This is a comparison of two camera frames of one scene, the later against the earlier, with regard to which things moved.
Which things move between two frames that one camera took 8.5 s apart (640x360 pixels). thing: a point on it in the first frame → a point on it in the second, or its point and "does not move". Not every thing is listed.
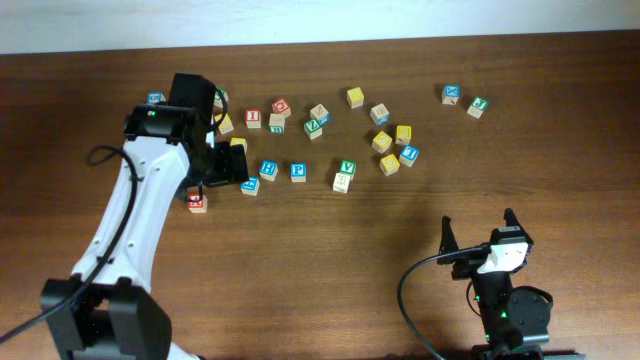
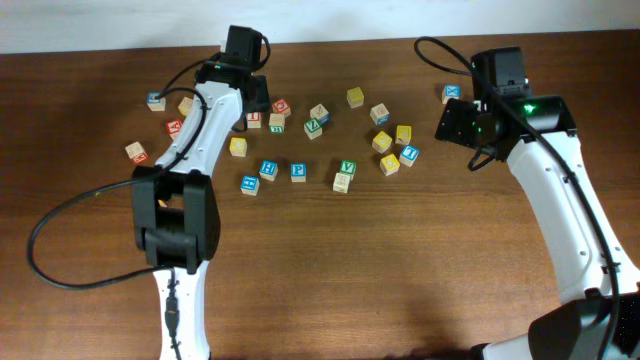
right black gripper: (467, 264) → (453, 121)
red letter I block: (253, 119) does not move
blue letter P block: (298, 172) does not move
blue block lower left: (250, 187) does not move
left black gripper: (233, 165) → (263, 101)
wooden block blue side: (380, 114) does not move
